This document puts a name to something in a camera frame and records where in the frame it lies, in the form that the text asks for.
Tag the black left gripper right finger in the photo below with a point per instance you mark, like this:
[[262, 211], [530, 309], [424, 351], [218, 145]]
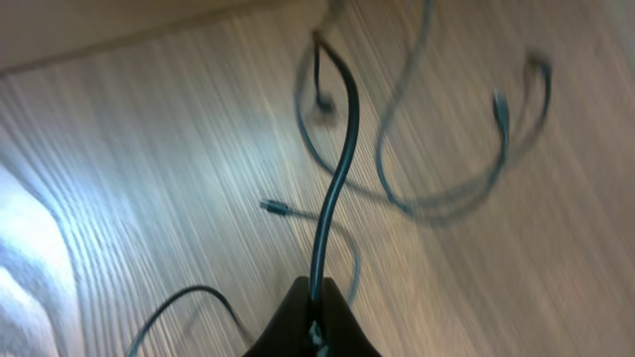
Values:
[[341, 332]]

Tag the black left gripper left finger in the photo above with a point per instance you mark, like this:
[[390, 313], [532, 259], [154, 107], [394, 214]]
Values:
[[287, 333]]

